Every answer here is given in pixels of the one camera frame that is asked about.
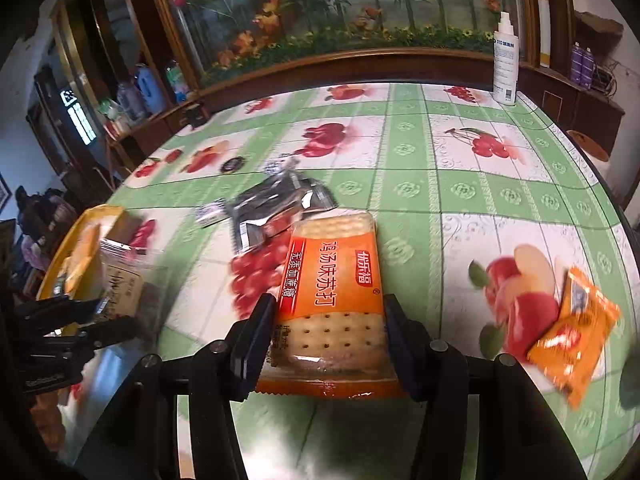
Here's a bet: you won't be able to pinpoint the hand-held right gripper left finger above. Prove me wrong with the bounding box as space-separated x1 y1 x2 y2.
75 294 278 480

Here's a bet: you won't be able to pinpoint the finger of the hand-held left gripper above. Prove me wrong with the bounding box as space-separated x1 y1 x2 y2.
15 296 101 328
45 316 138 356

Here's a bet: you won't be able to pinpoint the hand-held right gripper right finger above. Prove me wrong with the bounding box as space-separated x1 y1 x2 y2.
382 294 588 480

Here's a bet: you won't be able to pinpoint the clear plastic snack bag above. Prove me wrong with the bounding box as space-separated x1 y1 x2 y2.
97 237 166 341

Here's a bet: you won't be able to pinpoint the yellow cardboard tray box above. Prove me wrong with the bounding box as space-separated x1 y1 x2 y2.
36 204 146 331

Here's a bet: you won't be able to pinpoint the orange cracker packet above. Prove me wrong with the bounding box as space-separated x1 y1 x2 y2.
255 211 408 400

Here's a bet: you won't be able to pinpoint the silver foil snack packet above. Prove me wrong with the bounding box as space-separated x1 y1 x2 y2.
225 167 338 253

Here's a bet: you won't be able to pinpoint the small orange snack packet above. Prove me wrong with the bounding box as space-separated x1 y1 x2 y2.
526 266 622 408

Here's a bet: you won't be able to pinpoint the wooden low cabinet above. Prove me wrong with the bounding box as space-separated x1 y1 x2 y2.
105 100 211 173

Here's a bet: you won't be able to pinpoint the green snack bag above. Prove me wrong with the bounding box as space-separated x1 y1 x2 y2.
97 99 123 123

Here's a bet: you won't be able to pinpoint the clear water jug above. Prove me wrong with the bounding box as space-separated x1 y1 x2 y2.
116 82 146 122

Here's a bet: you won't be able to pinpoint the blue thermos jug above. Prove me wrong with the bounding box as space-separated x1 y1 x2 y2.
136 65 168 115

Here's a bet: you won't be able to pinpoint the green plastic bottle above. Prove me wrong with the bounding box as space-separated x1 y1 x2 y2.
165 60 192 103

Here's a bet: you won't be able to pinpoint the orange round stool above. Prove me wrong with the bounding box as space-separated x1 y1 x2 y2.
567 129 612 162

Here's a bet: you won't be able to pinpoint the wooden corner cabinet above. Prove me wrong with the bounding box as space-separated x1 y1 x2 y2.
520 65 626 156

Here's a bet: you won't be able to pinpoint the white spray bottle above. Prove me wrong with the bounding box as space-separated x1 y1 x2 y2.
492 11 521 107

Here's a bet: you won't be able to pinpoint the glass flower display cabinet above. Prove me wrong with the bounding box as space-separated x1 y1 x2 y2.
120 0 576 111

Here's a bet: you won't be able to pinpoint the tangled cables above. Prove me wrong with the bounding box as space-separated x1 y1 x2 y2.
595 60 626 93

